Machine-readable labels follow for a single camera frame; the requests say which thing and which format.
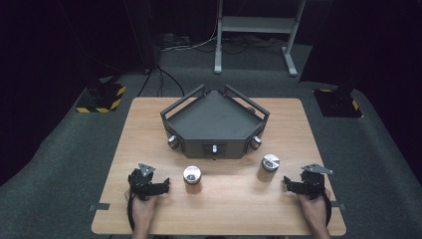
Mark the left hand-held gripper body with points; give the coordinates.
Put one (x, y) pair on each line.
(143, 181)

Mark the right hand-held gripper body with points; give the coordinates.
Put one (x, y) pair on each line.
(314, 182)

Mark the beige spice jar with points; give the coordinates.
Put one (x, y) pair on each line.
(268, 168)

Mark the dark grey corner spice rack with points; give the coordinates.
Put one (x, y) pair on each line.
(214, 122)

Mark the person's left hand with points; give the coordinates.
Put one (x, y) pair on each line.
(143, 209)

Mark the person's right hand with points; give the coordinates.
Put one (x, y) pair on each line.
(313, 209)

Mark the red spice jar, metal lid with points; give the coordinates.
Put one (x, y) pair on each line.
(192, 180)

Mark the black tape strip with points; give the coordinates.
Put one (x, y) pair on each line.
(339, 206)
(99, 206)

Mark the small brown jar, metal lid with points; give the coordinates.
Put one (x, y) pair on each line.
(255, 142)
(173, 142)

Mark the black-yellow striped base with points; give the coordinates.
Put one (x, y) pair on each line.
(103, 98)
(338, 103)

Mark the grey metal stand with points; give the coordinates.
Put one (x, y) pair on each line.
(255, 25)

